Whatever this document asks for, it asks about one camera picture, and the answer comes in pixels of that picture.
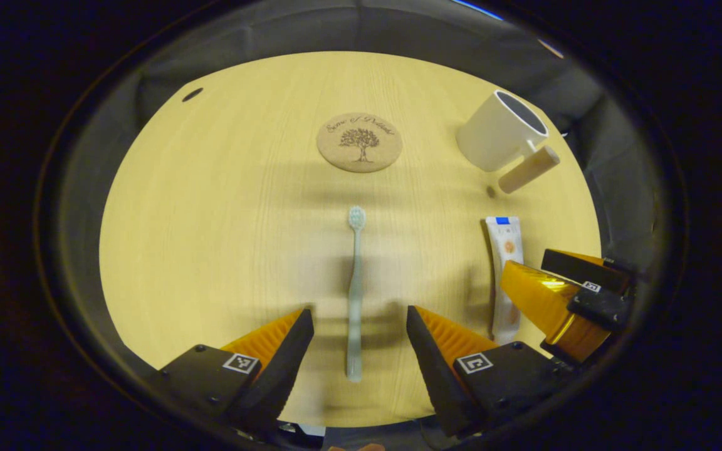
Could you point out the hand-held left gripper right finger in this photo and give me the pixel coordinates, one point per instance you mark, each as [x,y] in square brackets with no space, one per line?
[433,369]

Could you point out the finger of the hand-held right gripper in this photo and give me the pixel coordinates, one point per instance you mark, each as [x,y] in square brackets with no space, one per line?
[549,307]
[580,266]

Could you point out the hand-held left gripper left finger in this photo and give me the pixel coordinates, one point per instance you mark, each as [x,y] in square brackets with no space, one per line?
[286,369]

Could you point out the white toothpaste tube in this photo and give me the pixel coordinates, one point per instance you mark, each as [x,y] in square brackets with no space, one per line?
[506,250]

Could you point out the pale green toothbrush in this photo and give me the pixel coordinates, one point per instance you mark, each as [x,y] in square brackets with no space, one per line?
[355,294]

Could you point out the round cork coaster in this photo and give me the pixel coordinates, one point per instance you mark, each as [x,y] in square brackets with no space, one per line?
[359,143]

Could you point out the light wooden desktop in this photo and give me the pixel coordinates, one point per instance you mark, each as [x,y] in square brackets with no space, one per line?
[223,219]

